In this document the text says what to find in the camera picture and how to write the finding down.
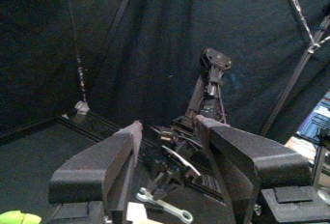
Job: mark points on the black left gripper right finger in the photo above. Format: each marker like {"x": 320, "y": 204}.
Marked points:
{"x": 258, "y": 157}

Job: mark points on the green toy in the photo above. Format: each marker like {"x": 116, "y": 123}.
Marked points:
{"x": 17, "y": 218}

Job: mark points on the black cloth curtain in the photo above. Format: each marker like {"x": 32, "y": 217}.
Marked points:
{"x": 163, "y": 25}

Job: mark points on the black frame pole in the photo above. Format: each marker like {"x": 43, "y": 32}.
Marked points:
{"x": 291, "y": 79}
{"x": 116, "y": 25}

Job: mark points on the computer screen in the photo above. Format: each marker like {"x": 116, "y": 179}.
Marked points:
{"x": 315, "y": 121}

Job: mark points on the black stand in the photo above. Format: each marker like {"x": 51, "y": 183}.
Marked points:
{"x": 319, "y": 160}

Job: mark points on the white clip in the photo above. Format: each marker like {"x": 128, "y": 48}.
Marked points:
{"x": 81, "y": 107}

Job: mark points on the black table edge rail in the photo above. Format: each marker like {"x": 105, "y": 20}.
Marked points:
{"x": 99, "y": 126}

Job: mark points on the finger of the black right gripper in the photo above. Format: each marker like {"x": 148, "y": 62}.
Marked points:
{"x": 180, "y": 179}
{"x": 157, "y": 186}

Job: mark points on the beige block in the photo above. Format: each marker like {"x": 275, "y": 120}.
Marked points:
{"x": 136, "y": 213}

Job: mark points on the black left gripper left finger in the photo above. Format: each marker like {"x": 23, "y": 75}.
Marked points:
{"x": 89, "y": 170}

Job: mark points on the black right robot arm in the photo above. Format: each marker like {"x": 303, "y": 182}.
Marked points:
{"x": 208, "y": 86}

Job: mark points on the silver metal wrench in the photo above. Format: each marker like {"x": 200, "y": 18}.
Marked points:
{"x": 164, "y": 206}

